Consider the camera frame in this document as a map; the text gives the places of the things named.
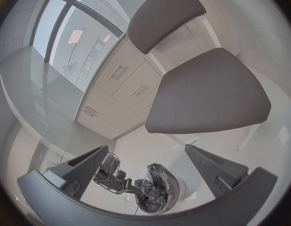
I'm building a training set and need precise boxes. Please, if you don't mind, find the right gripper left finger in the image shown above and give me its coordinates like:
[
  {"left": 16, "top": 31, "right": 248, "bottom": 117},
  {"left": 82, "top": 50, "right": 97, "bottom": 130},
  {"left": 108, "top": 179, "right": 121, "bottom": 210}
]
[{"left": 44, "top": 145, "right": 109, "bottom": 198}]

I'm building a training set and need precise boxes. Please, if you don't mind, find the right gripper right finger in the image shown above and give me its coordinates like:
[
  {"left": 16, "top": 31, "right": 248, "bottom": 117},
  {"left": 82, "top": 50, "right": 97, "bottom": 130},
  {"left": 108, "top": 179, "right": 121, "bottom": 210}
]
[{"left": 185, "top": 144, "right": 249, "bottom": 200}]

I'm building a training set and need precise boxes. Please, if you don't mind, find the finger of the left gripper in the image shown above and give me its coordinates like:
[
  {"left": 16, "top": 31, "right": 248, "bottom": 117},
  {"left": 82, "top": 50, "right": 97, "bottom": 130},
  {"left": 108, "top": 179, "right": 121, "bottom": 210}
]
[{"left": 130, "top": 185, "right": 145, "bottom": 195}]

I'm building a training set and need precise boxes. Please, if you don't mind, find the black plastic bag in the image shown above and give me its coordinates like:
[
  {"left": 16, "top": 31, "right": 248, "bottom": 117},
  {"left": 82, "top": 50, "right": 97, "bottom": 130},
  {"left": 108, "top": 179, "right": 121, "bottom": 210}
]
[{"left": 134, "top": 163, "right": 180, "bottom": 215}]

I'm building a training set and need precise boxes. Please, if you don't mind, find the white trash bin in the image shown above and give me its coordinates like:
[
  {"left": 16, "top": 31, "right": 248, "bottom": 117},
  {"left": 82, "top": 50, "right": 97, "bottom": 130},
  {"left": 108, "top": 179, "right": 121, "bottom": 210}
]
[{"left": 135, "top": 164, "right": 187, "bottom": 215}]

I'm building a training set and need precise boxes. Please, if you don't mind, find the beige chest of drawers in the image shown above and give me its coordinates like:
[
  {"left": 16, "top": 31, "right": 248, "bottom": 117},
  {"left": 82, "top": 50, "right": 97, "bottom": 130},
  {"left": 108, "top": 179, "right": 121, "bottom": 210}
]
[{"left": 75, "top": 0, "right": 239, "bottom": 140}]

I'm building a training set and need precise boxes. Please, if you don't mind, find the white chair with grey seat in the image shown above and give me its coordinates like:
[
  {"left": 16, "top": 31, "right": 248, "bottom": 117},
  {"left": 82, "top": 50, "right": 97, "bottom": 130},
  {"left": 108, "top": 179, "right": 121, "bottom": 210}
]
[{"left": 126, "top": 0, "right": 272, "bottom": 151}]

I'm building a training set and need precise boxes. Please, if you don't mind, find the window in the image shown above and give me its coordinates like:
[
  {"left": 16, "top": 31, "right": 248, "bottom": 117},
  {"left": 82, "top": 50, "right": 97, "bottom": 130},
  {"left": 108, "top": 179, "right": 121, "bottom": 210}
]
[{"left": 30, "top": 0, "right": 130, "bottom": 92}]

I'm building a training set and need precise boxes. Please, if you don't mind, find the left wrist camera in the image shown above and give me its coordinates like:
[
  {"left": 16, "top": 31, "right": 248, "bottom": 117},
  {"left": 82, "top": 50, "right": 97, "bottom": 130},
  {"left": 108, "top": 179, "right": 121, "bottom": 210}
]
[{"left": 101, "top": 153, "right": 121, "bottom": 174}]

